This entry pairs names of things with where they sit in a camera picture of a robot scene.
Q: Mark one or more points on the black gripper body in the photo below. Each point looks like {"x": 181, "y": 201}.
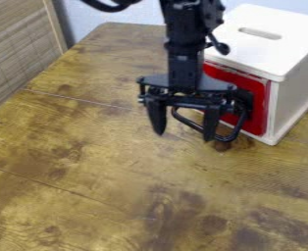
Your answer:
{"x": 185, "y": 86}

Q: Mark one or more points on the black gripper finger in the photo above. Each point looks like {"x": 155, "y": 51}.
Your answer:
{"x": 157, "y": 112}
{"x": 210, "y": 122}

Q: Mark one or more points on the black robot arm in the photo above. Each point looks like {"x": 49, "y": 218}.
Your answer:
{"x": 191, "y": 20}

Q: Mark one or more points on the red drawer front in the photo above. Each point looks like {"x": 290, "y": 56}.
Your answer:
{"x": 252, "y": 93}

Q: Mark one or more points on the white wooden box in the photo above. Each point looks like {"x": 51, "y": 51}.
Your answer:
{"x": 266, "y": 64}

